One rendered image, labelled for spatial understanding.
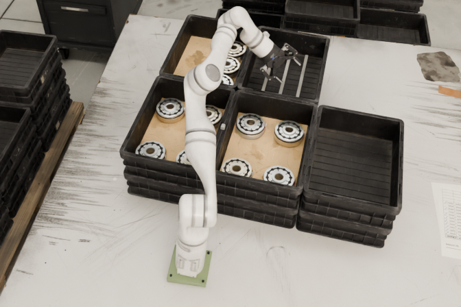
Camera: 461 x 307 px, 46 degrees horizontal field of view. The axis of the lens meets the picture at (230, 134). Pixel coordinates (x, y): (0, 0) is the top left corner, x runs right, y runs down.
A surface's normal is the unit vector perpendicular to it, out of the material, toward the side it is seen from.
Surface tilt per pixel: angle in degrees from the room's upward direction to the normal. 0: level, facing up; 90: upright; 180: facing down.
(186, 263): 88
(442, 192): 0
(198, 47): 0
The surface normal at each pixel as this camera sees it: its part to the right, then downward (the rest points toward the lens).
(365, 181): 0.03, -0.68
